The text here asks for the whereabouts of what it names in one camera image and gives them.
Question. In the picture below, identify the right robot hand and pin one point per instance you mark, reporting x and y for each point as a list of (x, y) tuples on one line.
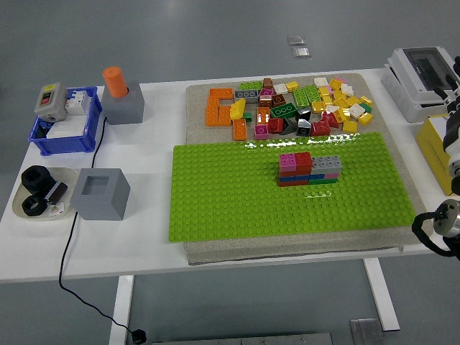
[(454, 125)]

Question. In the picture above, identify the red square toy brick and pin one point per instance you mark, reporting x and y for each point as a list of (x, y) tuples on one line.
[(303, 170), (303, 159)]

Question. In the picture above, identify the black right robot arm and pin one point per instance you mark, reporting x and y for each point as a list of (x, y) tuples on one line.
[(454, 215)]

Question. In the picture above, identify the small green toy brick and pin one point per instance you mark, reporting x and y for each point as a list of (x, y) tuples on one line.
[(366, 108), (248, 116)]

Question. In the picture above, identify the white toy brick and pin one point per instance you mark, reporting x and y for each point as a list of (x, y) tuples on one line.
[(346, 90), (321, 82), (332, 109), (357, 111), (281, 88)]

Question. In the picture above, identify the red sloped toy brick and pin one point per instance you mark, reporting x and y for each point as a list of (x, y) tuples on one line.
[(330, 119)]

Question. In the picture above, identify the light pink toy brick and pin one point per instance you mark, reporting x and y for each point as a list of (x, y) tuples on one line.
[(330, 89)]

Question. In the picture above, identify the small pink toy brick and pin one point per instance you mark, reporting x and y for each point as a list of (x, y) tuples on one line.
[(331, 175)]

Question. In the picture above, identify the grey long toy brick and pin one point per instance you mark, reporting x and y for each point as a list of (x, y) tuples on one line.
[(325, 162)]

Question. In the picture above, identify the green long toy brick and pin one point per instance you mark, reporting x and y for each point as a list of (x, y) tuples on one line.
[(321, 181)]

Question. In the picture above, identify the lime green toy brick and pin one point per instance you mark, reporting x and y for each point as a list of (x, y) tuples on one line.
[(300, 97), (312, 93), (251, 86)]

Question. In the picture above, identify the black and silver brick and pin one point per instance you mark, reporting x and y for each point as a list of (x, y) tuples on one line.
[(304, 128)]

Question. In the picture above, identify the blue long toy brick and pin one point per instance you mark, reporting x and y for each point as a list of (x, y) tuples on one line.
[(302, 177)]

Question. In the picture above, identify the black sloped toy brick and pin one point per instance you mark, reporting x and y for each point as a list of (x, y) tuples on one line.
[(289, 126)]

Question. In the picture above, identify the pink square toy brick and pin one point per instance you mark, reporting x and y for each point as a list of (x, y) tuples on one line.
[(288, 161)]

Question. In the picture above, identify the dark green hollow brick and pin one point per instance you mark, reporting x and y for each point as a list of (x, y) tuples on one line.
[(284, 110)]

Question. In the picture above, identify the red long toy brick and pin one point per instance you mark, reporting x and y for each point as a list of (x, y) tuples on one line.
[(293, 183)]

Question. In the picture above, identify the dark brown toy brick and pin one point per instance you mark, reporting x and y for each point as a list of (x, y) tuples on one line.
[(279, 100)]

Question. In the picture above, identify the orange brick with white studs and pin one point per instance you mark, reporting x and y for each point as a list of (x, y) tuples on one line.
[(263, 115)]

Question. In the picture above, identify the pink hollow toy brick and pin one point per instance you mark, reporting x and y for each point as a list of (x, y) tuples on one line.
[(261, 132)]

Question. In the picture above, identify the grey hollow toy brick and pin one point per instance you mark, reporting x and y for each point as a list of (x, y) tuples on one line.
[(247, 96)]

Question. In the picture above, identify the yellow sloped toy brick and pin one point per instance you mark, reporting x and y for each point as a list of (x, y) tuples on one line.
[(238, 109)]

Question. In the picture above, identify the green studded baseplate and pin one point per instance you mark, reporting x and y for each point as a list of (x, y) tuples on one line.
[(233, 201)]

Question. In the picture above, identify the orange long toy brick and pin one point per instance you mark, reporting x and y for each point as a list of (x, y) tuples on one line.
[(221, 93), (212, 112)]

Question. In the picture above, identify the yellow cardboard box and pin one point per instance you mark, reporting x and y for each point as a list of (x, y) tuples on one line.
[(431, 154)]

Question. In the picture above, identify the metal floor plate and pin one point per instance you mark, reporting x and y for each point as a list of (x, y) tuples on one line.
[(295, 40), (300, 52)]

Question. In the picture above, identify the white table leg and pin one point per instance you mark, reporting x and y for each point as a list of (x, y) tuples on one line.
[(120, 309), (382, 294)]

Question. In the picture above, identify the small grey metal plate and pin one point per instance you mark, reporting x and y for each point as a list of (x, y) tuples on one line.
[(366, 332)]

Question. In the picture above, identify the grey-brown foam mat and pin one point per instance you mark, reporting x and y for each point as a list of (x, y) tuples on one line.
[(196, 118)]

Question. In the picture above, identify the long grey metal plate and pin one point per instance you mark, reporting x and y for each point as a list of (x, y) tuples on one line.
[(251, 339)]

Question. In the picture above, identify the grey block with round hole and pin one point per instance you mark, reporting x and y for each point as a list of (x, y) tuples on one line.
[(124, 109)]

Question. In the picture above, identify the orange cylinder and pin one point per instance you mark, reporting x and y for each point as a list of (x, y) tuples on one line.
[(115, 82)]

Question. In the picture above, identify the grey cube with square recess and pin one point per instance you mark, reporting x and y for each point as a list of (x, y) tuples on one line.
[(98, 201)]

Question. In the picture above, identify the white circuit breaker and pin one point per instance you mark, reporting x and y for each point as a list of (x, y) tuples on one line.
[(77, 103)]

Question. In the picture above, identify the beige tray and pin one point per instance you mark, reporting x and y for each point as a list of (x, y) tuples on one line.
[(70, 176)]

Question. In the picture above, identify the blue plastic bin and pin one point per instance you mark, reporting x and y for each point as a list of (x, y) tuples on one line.
[(64, 145)]

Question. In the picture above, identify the brown sanding drum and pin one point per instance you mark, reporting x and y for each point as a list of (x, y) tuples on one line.
[(57, 191)]

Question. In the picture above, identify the white warning tag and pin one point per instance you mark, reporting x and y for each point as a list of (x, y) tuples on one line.
[(56, 210)]

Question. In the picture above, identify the black part in bin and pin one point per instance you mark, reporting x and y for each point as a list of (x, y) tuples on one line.
[(42, 131)]

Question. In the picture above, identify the large black nut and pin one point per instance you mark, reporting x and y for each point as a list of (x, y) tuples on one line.
[(36, 178)]

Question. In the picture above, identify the small black nut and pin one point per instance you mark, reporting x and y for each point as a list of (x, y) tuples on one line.
[(34, 206)]

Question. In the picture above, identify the white electrical enclosure box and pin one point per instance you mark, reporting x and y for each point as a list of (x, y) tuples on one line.
[(399, 82)]

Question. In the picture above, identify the white flat switch plate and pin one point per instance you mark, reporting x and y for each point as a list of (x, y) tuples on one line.
[(68, 128)]

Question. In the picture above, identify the grey push-button switch box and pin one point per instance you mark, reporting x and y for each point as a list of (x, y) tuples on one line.
[(50, 102)]

